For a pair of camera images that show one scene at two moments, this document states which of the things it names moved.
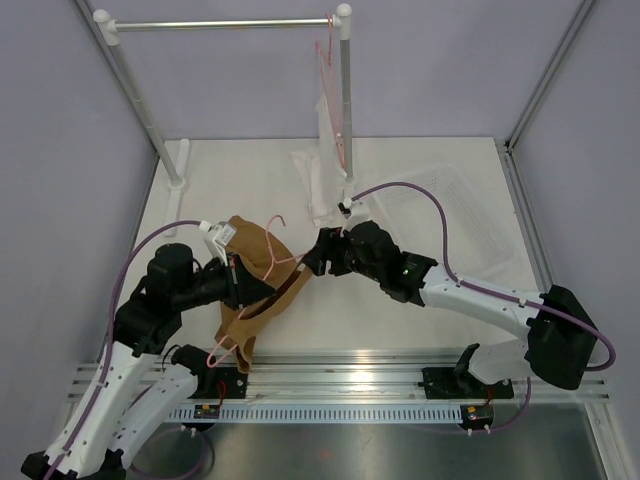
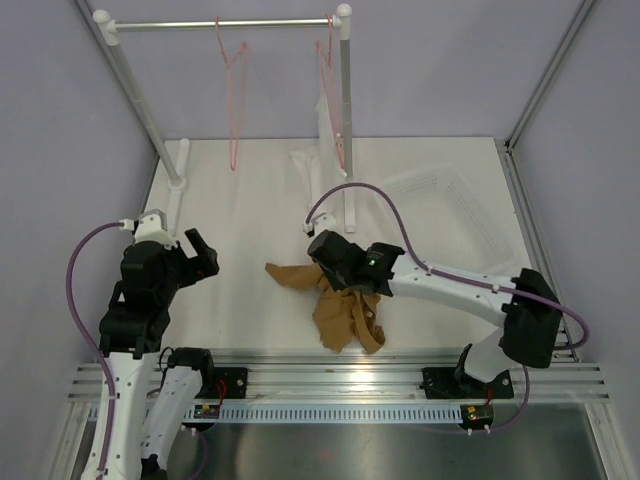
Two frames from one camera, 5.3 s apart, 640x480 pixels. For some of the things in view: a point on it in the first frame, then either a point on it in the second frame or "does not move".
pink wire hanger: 209,361 → 229,63
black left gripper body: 235,296 → 183,270
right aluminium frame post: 549,75 does not move
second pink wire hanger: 329,80 does not move
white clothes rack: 177,180 does not move
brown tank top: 273,261 → 338,315
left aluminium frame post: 97,30 does not move
